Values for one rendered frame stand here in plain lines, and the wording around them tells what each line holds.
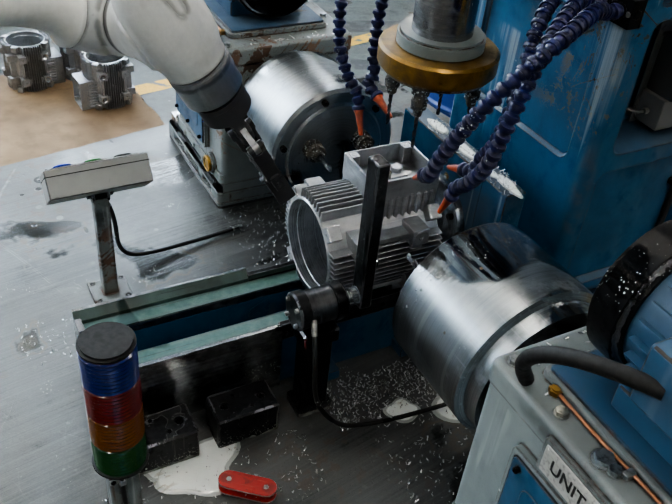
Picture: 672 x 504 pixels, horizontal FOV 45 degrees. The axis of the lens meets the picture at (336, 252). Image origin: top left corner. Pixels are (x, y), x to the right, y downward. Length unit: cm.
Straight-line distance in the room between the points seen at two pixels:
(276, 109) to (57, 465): 69
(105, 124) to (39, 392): 213
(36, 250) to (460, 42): 92
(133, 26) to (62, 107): 251
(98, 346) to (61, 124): 262
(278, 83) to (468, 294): 62
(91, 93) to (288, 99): 211
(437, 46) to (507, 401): 50
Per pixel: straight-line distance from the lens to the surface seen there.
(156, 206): 177
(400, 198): 128
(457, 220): 136
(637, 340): 86
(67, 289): 158
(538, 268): 110
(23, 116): 352
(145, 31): 106
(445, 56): 118
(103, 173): 139
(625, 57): 123
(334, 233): 122
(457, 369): 106
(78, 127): 341
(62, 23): 116
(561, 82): 133
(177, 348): 127
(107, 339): 86
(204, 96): 112
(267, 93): 151
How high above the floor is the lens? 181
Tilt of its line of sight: 38 degrees down
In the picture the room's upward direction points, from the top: 6 degrees clockwise
